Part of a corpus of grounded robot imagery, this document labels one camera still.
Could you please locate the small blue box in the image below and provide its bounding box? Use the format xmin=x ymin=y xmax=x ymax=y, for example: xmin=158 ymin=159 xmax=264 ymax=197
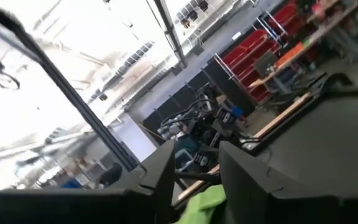
xmin=230 ymin=105 xmax=244 ymax=118

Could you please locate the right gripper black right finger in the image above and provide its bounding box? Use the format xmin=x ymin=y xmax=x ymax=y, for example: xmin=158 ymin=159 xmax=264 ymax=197
xmin=218 ymin=141 xmax=358 ymax=224

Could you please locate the black frame beam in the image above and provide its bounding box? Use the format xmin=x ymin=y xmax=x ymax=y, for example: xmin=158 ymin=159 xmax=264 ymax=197
xmin=152 ymin=0 xmax=188 ymax=68

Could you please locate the blue bin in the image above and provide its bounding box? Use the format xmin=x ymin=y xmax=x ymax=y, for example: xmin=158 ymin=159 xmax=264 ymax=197
xmin=61 ymin=179 xmax=83 ymax=189

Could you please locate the orange box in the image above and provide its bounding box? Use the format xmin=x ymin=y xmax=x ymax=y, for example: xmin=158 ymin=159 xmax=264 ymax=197
xmin=274 ymin=42 xmax=306 ymax=68

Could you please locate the wooden workbench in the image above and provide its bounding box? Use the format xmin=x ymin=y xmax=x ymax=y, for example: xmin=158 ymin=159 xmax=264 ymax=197
xmin=249 ymin=0 xmax=358 ymax=91

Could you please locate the green microfibre towel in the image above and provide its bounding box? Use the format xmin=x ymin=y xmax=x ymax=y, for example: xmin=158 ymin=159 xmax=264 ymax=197
xmin=175 ymin=184 xmax=227 ymax=224

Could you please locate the grey monitor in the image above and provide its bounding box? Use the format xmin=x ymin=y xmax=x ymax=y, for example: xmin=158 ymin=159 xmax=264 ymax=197
xmin=253 ymin=51 xmax=279 ymax=77

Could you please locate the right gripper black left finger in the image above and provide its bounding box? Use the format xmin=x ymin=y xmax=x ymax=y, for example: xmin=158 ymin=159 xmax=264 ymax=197
xmin=0 ymin=139 xmax=176 ymax=224

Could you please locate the red bin shelf rack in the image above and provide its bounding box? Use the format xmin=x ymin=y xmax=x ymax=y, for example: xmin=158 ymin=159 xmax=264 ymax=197
xmin=214 ymin=2 xmax=301 ymax=105

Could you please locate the black chair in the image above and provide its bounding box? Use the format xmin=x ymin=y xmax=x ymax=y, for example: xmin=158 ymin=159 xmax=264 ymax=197
xmin=99 ymin=162 xmax=124 ymax=187

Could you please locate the black frame post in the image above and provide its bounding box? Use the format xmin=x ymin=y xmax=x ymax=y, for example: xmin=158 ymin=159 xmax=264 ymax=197
xmin=0 ymin=2 xmax=139 ymax=172

